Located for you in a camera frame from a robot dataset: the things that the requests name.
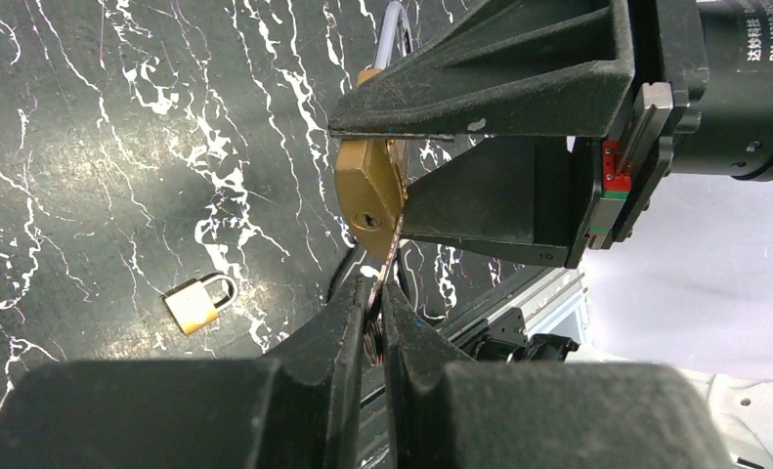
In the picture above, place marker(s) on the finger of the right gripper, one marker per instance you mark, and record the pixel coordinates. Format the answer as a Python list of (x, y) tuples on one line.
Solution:
[(520, 199), (504, 68)]

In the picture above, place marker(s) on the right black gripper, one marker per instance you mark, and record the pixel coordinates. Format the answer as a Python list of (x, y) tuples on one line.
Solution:
[(701, 102)]

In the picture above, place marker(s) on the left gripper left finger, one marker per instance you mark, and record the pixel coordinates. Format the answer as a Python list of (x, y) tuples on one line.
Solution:
[(297, 406)]

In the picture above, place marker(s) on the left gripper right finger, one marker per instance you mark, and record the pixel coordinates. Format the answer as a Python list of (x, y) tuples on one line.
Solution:
[(450, 411)]

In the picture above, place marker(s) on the small silver key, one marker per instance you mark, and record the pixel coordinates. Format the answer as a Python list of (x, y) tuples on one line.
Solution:
[(372, 339)]

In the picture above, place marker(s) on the large brass padlock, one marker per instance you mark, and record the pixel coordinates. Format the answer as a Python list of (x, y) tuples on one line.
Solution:
[(371, 174)]

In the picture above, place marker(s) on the small brass padlock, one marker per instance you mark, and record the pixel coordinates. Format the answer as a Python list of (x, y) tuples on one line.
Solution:
[(192, 306)]

